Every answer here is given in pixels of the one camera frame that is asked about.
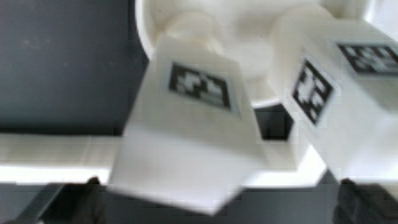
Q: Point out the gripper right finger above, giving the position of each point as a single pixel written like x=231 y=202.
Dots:
x=366 y=204

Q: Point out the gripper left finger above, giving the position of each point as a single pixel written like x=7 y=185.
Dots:
x=68 y=204

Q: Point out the white stool leg with tag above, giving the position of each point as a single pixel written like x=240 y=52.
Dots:
x=334 y=80

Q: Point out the white U-shaped fence wall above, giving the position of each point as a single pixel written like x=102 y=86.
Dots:
x=46 y=159

